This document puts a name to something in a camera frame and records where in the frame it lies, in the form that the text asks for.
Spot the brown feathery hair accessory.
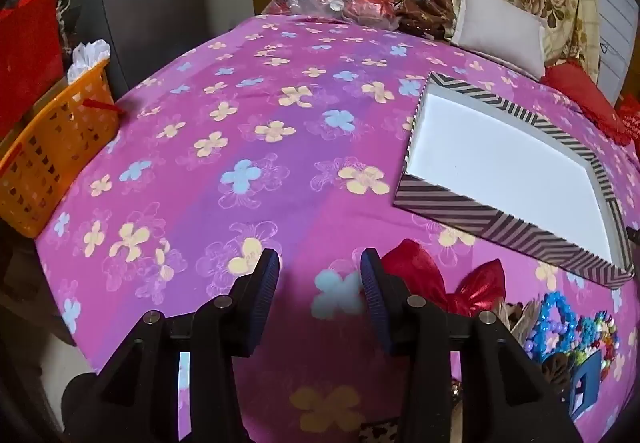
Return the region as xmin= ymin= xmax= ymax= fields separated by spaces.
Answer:
xmin=492 ymin=298 xmax=573 ymax=391

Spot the multicoloured round bead bracelet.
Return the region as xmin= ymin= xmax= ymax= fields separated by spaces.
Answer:
xmin=575 ymin=310 xmax=621 ymax=381

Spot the red paper bag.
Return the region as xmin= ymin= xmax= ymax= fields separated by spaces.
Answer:
xmin=0 ymin=0 xmax=66 ymax=139

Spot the orange plastic basket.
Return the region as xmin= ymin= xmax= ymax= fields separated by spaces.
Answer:
xmin=0 ymin=58 xmax=123 ymax=239

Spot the blue claw hair clip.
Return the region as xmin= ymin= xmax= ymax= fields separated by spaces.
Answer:
xmin=565 ymin=350 xmax=603 ymax=419

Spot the striped cardboard box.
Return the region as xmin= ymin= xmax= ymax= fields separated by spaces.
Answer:
xmin=392 ymin=72 xmax=635 ymax=290

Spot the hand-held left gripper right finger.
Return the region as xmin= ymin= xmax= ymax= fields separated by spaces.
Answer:
xmin=360 ymin=248 xmax=583 ymax=443

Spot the leopard print cloth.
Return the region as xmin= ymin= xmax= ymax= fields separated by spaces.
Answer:
xmin=359 ymin=423 xmax=401 ymax=443

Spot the blue crystal bead bracelet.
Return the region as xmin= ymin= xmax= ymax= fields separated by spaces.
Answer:
xmin=525 ymin=292 xmax=578 ymax=364

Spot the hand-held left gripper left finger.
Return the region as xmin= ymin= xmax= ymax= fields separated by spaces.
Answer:
xmin=62 ymin=248 xmax=281 ymax=443

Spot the white pillow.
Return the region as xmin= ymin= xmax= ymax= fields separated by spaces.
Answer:
xmin=452 ymin=0 xmax=548 ymax=79

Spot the red bow hair clip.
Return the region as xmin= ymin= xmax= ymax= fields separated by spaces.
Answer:
xmin=382 ymin=238 xmax=506 ymax=319

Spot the red ruffled cushion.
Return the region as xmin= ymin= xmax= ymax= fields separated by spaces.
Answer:
xmin=540 ymin=60 xmax=631 ymax=144

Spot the red tote bag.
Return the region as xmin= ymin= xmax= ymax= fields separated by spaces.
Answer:
xmin=617 ymin=93 xmax=640 ymax=144

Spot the pink floral bedsheet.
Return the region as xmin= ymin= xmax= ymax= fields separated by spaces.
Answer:
xmin=37 ymin=13 xmax=640 ymax=443

